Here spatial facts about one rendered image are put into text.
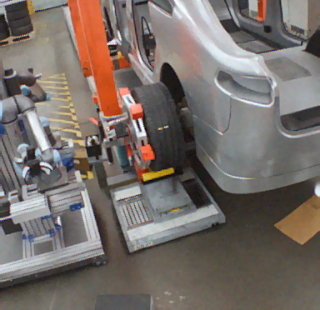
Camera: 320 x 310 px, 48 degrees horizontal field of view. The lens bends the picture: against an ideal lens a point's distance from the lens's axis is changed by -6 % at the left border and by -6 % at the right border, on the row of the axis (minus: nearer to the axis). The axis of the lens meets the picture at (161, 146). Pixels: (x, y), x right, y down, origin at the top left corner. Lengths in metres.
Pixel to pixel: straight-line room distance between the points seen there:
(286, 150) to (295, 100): 0.99
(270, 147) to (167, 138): 0.83
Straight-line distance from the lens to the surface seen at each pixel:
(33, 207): 2.59
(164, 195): 3.16
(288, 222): 3.22
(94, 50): 3.05
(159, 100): 2.62
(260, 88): 2.01
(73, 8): 4.92
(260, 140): 1.99
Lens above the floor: 2.24
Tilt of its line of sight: 32 degrees down
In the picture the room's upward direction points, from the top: 8 degrees counter-clockwise
